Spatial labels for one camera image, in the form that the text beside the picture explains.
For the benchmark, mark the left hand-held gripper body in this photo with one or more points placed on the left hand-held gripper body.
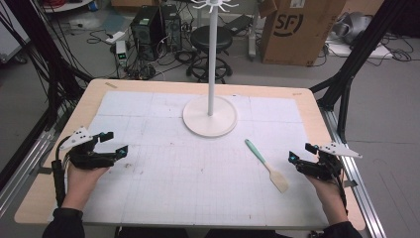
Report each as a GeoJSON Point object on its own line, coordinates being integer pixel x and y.
{"type": "Point", "coordinates": [86, 159]}

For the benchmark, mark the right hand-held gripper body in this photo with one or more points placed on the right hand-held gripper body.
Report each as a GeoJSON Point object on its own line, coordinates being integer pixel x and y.
{"type": "Point", "coordinates": [319, 167]}

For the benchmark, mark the person's left hand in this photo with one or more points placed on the person's left hand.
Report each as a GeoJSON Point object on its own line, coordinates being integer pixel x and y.
{"type": "Point", "coordinates": [81, 180]}

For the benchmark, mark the person's right hand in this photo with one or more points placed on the person's right hand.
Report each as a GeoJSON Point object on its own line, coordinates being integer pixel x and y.
{"type": "Point", "coordinates": [328, 196]}

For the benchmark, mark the strip of brown tape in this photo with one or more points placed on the strip of brown tape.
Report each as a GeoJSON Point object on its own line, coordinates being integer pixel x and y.
{"type": "Point", "coordinates": [111, 85]}

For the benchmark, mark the white device with green display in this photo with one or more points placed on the white device with green display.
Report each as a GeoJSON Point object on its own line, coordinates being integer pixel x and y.
{"type": "Point", "coordinates": [121, 53]}

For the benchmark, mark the white grid mat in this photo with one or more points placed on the white grid mat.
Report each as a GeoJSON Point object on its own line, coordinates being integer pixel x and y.
{"type": "Point", "coordinates": [198, 188]}

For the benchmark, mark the white hook rack stand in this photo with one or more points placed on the white hook rack stand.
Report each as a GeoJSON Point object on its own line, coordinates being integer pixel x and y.
{"type": "Point", "coordinates": [211, 114]}

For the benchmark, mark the white power strip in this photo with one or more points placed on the white power strip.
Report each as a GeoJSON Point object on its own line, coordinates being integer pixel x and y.
{"type": "Point", "coordinates": [115, 37]}

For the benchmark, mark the wide black computer tower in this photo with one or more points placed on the wide black computer tower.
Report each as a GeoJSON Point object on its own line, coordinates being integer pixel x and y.
{"type": "Point", "coordinates": [147, 33]}

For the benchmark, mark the large cardboard box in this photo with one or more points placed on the large cardboard box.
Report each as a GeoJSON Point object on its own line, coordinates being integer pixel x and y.
{"type": "Point", "coordinates": [300, 36]}

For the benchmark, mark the slim black computer tower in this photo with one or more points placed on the slim black computer tower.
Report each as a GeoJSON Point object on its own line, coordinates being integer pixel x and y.
{"type": "Point", "coordinates": [171, 28]}

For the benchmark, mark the grey silver bundle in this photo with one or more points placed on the grey silver bundle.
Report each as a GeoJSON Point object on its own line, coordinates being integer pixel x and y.
{"type": "Point", "coordinates": [353, 26]}

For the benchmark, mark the black round stool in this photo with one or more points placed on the black round stool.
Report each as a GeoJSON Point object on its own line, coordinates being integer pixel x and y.
{"type": "Point", "coordinates": [211, 39]}

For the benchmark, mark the aluminium rail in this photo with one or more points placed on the aluminium rail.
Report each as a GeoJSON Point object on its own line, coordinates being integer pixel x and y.
{"type": "Point", "coordinates": [358, 191]}
{"type": "Point", "coordinates": [20, 175]}

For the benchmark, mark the black metal frame stand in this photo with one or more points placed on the black metal frame stand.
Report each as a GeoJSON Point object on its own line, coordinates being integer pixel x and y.
{"type": "Point", "coordinates": [353, 62]}
{"type": "Point", "coordinates": [49, 66]}

